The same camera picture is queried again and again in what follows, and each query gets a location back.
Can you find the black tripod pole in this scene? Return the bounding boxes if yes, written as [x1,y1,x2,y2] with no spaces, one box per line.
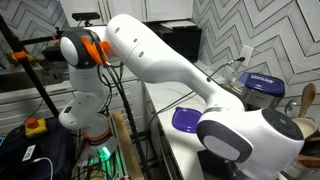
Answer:
[0,14,61,117]

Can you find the black camera on stand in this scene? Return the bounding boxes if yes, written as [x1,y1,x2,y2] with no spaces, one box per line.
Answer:
[72,12,100,21]

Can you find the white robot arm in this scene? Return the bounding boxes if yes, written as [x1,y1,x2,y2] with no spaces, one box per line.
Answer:
[60,14,304,180]

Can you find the white wall outlet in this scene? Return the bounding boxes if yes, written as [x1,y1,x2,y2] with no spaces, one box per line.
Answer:
[240,45,254,67]

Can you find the white upper cabinets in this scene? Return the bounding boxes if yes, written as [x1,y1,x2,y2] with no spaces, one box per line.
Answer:
[59,0,193,27]

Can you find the silver coffee making machine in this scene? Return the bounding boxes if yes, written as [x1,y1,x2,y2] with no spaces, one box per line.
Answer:
[241,87,281,110]

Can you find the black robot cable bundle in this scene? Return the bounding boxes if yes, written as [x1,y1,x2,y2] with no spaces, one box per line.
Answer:
[97,61,153,180]

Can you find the white ladle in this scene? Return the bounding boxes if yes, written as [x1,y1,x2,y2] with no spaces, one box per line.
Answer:
[293,118,317,138]

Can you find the wooden board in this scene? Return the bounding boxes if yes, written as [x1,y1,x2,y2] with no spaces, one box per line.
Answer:
[113,111,145,180]

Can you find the black power cable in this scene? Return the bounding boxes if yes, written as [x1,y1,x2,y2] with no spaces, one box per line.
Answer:
[145,56,247,141]

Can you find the blue lidded plastic container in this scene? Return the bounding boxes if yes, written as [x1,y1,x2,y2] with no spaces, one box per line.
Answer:
[239,72,285,97]

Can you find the purple plastic container lid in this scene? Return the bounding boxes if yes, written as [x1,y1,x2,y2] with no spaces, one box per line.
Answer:
[172,107,201,134]

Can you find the black bag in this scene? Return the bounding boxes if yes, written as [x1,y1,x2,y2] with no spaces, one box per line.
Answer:
[0,117,74,180]

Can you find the yellow emergency stop button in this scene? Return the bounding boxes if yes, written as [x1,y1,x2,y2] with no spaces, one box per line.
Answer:
[25,118,48,138]

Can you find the black box appliance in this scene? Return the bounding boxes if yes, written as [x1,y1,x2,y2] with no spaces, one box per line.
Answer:
[146,22,202,63]

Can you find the white drawer cabinets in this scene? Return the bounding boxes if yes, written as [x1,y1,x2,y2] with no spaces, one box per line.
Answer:
[0,80,145,137]

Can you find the white usb cable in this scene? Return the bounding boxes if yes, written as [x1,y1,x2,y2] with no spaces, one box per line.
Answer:
[32,156,54,180]

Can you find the wooden spoon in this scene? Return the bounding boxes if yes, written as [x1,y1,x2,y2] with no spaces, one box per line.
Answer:
[298,83,316,118]

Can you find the silver ladle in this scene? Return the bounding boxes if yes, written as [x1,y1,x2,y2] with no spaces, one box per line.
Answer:
[284,99,297,116]

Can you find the large steel pot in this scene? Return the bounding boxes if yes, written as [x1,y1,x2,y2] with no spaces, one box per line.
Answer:
[283,133,320,180]

